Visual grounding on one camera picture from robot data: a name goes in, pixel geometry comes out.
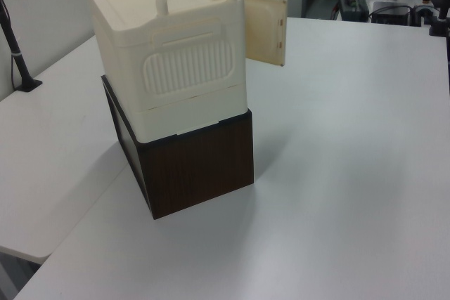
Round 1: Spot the cream cabinet door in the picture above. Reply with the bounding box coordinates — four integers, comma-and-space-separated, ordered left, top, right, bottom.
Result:
242, 0, 290, 68

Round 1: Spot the cream plastic storage cabinet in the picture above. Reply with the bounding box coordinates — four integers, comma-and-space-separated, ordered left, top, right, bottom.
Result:
82, 0, 248, 145

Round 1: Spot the black device with green part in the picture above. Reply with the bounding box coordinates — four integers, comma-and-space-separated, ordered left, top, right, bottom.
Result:
337, 0, 371, 22

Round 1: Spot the black electronics box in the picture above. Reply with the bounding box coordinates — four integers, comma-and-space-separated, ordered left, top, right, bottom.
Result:
371, 1, 413, 26

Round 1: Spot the dark brown wooden box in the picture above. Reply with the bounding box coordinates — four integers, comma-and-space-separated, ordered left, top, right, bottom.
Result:
100, 74, 255, 221

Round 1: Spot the black clamp mount stand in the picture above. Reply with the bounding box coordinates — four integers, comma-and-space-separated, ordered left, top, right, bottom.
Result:
426, 0, 450, 38

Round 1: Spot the black camera pole with base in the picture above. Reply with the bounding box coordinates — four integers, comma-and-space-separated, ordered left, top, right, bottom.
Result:
0, 0, 44, 93

